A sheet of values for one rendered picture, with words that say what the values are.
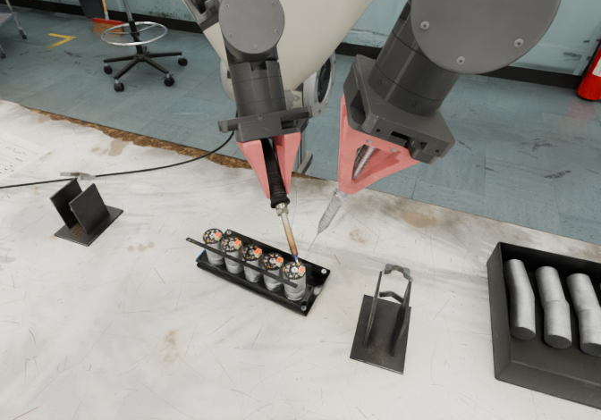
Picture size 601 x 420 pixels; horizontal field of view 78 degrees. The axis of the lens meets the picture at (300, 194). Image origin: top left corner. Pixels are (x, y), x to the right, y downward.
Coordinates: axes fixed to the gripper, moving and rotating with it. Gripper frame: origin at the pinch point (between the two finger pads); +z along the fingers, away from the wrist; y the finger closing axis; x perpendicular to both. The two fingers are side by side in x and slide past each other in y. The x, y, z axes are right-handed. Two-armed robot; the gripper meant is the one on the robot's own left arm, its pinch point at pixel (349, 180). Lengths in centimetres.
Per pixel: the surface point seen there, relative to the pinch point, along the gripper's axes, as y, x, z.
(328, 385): 10.4, 5.4, 18.0
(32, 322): 4.0, -26.8, 30.0
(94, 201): -12.1, -26.5, 25.2
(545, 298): 1.2, 28.4, 7.0
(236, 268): -1.9, -6.0, 19.0
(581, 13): -214, 165, -13
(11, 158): -27, -47, 37
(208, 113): -173, -27, 108
